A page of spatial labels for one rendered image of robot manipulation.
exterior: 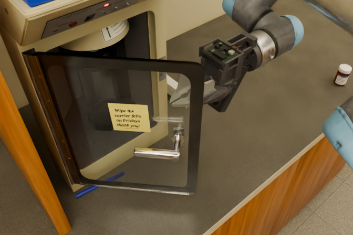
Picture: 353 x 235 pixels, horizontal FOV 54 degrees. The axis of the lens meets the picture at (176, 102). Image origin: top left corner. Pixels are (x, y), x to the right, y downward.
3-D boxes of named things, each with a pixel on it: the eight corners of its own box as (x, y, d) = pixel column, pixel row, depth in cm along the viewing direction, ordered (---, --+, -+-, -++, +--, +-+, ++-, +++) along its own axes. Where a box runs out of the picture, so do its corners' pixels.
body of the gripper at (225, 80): (195, 47, 66) (238, 25, 72) (193, 81, 72) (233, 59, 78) (224, 65, 62) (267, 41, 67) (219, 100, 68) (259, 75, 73)
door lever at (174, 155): (138, 139, 71) (137, 130, 69) (184, 142, 70) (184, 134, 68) (133, 160, 67) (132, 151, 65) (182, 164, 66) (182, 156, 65)
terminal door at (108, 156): (75, 181, 87) (28, 50, 59) (196, 193, 84) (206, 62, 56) (74, 184, 86) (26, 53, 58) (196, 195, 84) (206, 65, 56)
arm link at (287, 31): (271, 29, 85) (297, 51, 82) (241, 44, 80) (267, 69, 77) (285, 3, 79) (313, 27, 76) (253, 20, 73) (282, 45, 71)
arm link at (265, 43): (246, 52, 80) (273, 69, 75) (232, 60, 78) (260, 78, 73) (250, 24, 75) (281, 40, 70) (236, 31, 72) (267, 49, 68)
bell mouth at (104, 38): (36, 25, 79) (29, 3, 75) (103, 2, 87) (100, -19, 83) (73, 62, 69) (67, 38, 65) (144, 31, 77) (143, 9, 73)
